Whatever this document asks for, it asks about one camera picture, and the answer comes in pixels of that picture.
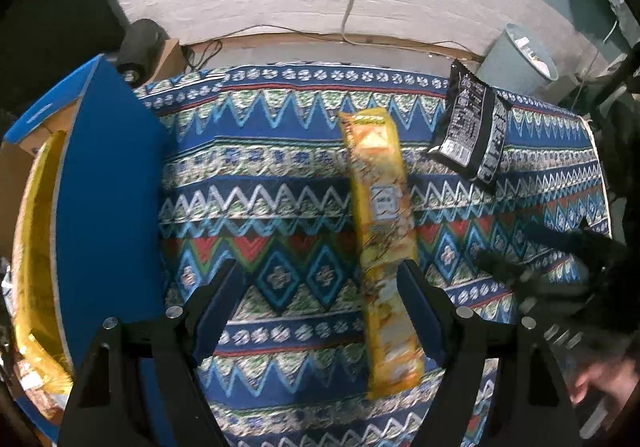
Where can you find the long yellow snack packet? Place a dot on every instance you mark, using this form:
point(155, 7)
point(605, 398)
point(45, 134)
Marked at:
point(380, 207)
point(40, 237)

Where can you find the black round object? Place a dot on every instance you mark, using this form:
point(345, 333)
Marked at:
point(142, 44)

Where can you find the blue cardboard box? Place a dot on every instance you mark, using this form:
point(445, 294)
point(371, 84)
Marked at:
point(115, 207)

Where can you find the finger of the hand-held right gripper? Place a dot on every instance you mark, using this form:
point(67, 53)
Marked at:
point(570, 239)
point(530, 279)

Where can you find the dark panel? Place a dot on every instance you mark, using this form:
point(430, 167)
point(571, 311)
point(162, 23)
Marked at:
point(55, 2)

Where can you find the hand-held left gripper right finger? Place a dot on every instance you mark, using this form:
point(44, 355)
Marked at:
point(422, 317)

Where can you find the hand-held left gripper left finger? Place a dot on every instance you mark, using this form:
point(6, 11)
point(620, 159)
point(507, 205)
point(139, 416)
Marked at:
point(215, 312)

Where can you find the person's right hand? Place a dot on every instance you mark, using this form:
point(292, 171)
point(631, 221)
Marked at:
point(610, 377)

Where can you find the grey blue waste bin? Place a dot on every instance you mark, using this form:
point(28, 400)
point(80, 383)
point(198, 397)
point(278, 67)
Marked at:
point(515, 67)

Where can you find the small cardboard box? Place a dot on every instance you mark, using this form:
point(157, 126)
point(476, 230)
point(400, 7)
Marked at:
point(170, 57)

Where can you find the black snack packet white print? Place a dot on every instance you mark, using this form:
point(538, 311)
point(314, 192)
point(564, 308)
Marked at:
point(497, 142)
point(462, 122)

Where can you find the patterned blue tablecloth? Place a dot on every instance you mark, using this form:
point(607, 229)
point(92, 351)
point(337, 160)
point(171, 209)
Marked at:
point(280, 227)

